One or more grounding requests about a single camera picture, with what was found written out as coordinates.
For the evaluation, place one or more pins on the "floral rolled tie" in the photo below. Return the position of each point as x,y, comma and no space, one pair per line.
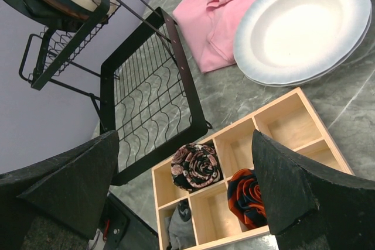
195,166

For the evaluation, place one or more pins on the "orange and black rolled tie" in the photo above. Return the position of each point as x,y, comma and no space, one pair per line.
244,199

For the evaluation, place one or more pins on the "black ribbed plate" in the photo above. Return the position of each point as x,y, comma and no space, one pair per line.
43,13

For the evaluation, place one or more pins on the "black wire dish rack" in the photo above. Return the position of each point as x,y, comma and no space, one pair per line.
144,89

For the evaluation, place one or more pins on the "grey rolled cloth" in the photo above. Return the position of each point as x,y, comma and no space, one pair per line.
179,227

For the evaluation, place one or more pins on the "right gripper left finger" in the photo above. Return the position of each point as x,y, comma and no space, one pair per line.
57,203

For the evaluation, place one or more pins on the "pink folded cloth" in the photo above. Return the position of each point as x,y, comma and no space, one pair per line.
209,28

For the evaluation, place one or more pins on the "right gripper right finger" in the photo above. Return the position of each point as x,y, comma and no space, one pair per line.
310,205

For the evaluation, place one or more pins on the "white round plate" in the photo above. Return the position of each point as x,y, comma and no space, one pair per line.
284,42

